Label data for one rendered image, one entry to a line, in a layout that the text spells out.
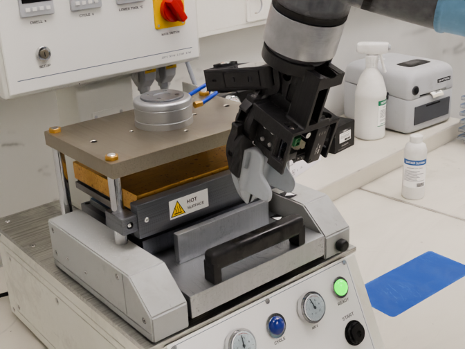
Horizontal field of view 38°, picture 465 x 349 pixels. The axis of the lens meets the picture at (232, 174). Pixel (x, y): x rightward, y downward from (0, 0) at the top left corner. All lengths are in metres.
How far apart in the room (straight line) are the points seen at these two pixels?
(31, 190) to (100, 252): 0.58
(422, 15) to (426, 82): 1.22
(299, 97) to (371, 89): 1.09
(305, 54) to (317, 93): 0.04
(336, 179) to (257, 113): 0.86
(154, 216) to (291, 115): 0.23
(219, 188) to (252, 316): 0.17
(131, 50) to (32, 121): 0.39
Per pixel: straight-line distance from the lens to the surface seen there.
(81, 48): 0.99
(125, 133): 0.89
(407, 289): 1.22
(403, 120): 1.84
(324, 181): 1.54
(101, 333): 0.89
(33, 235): 1.07
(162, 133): 0.88
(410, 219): 1.47
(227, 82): 0.75
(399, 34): 2.25
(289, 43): 0.65
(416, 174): 1.54
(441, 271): 1.29
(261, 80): 0.71
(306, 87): 0.67
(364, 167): 1.62
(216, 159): 0.92
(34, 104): 1.37
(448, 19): 0.64
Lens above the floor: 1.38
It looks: 22 degrees down
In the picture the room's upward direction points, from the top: 3 degrees counter-clockwise
